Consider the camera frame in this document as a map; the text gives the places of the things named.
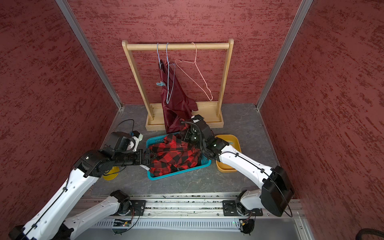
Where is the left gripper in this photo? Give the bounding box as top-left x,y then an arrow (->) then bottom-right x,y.
113,149 -> 157,166

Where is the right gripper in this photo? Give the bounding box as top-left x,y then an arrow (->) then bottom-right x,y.
178,128 -> 206,148

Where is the red black plaid shirt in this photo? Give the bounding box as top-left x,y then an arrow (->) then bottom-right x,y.
147,134 -> 203,178

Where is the pink wire hanger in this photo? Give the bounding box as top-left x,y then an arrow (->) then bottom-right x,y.
175,43 -> 214,101

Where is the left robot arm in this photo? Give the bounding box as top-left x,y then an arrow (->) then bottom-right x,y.
9,131 -> 150,240

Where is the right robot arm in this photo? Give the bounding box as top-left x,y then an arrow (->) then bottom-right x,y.
181,115 -> 294,217

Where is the teal plastic basket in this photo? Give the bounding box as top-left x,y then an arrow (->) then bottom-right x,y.
146,135 -> 212,181

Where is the maroon satin shirt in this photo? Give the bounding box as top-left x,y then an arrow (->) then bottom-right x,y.
159,61 -> 198,134

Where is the yellow cup with tools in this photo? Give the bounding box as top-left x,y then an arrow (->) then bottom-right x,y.
102,167 -> 120,181

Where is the wooden clothes rack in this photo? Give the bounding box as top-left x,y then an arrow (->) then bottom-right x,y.
122,39 -> 234,131

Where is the yellow plastic tray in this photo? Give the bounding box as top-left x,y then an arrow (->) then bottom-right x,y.
215,134 -> 242,174

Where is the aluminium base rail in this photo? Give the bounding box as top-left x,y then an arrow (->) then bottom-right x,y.
64,193 -> 310,239

